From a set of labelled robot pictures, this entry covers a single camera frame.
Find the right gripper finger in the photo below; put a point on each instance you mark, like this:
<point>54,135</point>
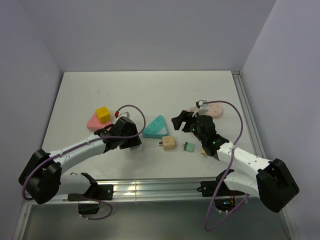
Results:
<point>187,116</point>
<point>177,121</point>

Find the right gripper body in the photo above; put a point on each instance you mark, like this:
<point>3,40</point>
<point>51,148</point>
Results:
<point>192,126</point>

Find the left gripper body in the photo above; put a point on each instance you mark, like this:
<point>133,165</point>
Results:
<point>126,143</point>

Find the yellow cube power socket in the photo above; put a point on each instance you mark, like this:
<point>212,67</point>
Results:
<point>103,115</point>

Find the pink triangular power strip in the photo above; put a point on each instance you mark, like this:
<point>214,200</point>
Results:
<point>93,124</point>

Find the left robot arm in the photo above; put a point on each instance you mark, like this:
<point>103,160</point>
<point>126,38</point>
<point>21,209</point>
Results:
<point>42,178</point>

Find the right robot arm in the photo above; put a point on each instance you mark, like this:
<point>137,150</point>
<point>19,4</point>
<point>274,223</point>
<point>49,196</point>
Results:
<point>268,180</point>

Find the beige plug adapter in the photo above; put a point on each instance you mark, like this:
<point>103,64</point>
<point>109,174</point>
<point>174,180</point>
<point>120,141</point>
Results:
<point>167,143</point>

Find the green plug adapter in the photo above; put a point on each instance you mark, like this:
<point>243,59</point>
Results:
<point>188,147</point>

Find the orange plug adapter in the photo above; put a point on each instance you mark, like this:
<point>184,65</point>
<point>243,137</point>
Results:
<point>203,153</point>

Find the white plug adapter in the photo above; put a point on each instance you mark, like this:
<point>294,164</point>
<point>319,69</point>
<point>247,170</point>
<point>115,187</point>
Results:
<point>136,149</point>

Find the pink round power strip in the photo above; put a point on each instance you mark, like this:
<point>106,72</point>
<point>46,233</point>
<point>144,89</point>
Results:
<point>215,110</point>

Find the teal triangular power strip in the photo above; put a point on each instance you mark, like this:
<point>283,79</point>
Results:
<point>156,129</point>

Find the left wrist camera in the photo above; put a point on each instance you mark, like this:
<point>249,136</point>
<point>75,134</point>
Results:
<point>118,115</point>

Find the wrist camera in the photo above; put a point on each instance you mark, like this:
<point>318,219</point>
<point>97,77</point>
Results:
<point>118,115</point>
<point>202,108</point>

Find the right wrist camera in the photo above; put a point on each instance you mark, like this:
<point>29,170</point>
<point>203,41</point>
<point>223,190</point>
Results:
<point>202,108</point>

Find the aluminium right rail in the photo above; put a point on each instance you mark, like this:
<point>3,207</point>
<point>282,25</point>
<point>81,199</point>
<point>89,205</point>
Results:
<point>250,117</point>

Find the aluminium rail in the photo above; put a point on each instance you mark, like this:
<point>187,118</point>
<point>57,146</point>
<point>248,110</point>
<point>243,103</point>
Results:
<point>250,117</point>
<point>150,189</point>

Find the aluminium front rail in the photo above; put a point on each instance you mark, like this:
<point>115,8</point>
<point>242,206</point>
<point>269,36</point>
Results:
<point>150,189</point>

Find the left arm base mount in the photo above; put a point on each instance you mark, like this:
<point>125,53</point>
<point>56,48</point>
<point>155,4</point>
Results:
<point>98,194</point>

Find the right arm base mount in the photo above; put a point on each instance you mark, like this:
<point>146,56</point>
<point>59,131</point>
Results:
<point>225,199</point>

